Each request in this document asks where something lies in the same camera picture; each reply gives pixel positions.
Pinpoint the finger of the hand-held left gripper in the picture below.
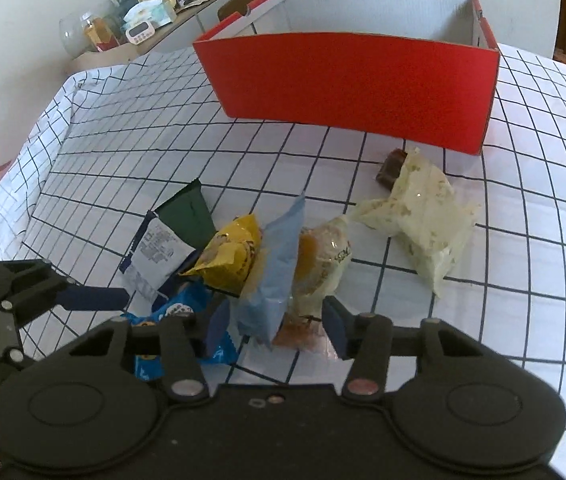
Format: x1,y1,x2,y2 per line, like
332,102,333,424
0,258,130,329
0,346,39,403

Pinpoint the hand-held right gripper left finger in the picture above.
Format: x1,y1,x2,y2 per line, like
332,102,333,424
70,299,234,404

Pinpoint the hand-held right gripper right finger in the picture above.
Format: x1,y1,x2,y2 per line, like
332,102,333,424
322,295,488,404

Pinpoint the pink snack packet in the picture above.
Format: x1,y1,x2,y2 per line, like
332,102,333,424
272,312,339,359

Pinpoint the bright blue snack packet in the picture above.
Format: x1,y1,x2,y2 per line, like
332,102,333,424
120,280,240,381

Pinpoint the clear bread packet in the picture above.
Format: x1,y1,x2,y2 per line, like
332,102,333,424
288,215,354,321

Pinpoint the yellow snack packet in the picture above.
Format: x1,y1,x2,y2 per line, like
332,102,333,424
181,214,264,297

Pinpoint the light blue snack packet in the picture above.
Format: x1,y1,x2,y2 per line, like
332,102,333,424
230,194,306,346

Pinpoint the cream snack packet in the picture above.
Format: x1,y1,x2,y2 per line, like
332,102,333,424
352,147,481,297

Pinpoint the brown chocolate snack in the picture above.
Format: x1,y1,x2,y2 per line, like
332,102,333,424
375,149,409,190

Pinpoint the red cardboard box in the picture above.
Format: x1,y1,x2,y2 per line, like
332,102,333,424
192,0,501,156

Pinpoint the checked white tablecloth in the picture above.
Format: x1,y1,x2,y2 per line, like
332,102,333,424
0,42,566,480

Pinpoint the light wooden side cabinet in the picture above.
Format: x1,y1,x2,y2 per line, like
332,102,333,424
66,0,236,75

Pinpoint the clear glass jar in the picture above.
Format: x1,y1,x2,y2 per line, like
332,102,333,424
59,12,94,58

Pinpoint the amber liquid bottle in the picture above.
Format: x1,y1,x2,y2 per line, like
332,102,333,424
83,14,115,52

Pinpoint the white kitchen timer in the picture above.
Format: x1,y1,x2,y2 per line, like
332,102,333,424
124,20,157,44

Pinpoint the white tissue pack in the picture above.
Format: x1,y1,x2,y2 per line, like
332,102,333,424
122,0,176,29

